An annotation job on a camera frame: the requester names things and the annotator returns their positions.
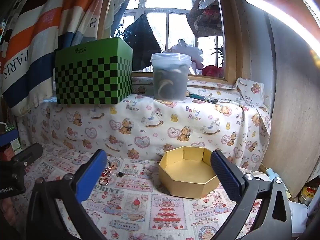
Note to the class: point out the clear plastic tub with lid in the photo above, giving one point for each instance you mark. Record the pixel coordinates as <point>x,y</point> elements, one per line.
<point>170,77</point>

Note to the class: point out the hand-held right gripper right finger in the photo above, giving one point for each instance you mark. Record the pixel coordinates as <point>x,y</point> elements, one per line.
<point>225,177</point>

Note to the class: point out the potted green plant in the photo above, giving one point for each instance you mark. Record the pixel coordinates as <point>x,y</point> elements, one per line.
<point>218,53</point>

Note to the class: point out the blue box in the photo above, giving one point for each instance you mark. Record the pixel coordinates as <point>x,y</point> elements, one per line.
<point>7,137</point>

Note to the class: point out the dark teal pen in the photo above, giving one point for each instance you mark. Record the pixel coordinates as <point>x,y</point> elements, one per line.
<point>202,97</point>

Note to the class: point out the striped towel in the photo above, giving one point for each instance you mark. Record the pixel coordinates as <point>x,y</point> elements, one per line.
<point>37,42</point>

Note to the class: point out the green checkered box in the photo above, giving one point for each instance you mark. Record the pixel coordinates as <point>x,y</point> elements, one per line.
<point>92,72</point>

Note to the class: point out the small dark charm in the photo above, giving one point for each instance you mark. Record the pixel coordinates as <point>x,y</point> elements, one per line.
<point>120,173</point>

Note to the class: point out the wooden window frame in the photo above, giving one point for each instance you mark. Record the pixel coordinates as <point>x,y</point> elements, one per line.
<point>231,42</point>

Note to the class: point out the gold octagonal box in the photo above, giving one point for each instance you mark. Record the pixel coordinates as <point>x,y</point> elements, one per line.
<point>187,172</point>

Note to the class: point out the bear print cloth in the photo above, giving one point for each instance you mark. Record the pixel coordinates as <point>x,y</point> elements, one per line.
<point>150,125</point>

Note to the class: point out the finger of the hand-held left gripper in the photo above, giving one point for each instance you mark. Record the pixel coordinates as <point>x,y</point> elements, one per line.
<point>28,152</point>

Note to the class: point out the white paper box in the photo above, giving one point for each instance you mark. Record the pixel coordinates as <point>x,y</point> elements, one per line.
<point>298,216</point>

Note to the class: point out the light blue bottle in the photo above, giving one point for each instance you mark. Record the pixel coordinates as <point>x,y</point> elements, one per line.
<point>270,172</point>

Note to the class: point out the red jar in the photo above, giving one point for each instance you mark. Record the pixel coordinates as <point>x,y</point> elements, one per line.
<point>5,152</point>

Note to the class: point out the dark hanging garment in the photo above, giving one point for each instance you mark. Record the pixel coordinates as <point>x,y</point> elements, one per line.
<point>143,40</point>

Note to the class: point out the red cloth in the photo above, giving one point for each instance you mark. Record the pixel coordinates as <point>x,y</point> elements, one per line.
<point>212,71</point>

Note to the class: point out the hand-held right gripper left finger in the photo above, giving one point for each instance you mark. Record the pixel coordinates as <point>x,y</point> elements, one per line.
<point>92,173</point>

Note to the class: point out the pink cake print tablecloth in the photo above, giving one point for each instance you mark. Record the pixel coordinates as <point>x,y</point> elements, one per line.
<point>140,205</point>

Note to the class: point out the white square device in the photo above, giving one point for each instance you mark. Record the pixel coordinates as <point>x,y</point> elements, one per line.
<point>261,177</point>

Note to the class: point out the yellow tin can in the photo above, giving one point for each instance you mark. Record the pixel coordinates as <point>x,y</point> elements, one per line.
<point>307,193</point>

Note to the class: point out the wooden board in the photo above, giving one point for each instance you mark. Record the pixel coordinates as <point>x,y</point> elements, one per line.
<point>295,105</point>

